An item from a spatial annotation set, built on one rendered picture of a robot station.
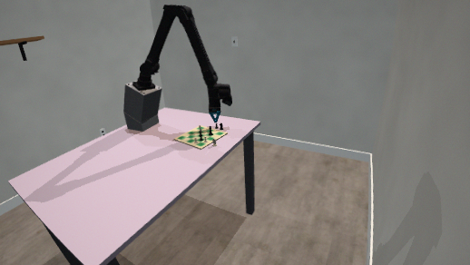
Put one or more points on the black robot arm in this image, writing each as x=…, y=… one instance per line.
x=144, y=82

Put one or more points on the green and cream chessboard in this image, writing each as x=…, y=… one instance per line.
x=188, y=137

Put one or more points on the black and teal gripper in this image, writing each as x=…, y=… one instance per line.
x=213, y=110

